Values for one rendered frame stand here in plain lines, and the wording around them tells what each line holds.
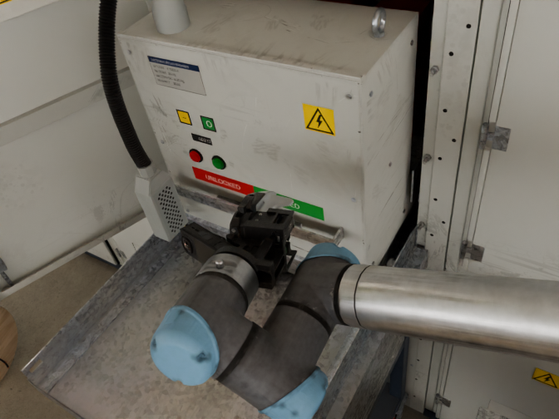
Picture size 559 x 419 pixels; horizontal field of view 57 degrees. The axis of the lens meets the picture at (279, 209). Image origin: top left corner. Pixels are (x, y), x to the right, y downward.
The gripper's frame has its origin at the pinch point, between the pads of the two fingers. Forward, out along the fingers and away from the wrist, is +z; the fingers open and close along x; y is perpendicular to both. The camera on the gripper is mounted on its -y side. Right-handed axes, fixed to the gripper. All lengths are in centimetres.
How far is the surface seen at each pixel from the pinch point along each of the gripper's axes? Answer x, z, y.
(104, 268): -99, 92, -123
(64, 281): -101, 82, -139
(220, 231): -23.9, 24.2, -22.5
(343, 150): 5.7, 8.0, 10.8
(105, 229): -30, 28, -58
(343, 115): 12.3, 6.1, 11.2
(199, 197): -11.4, 17.9, -22.8
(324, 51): 20.6, 11.1, 7.3
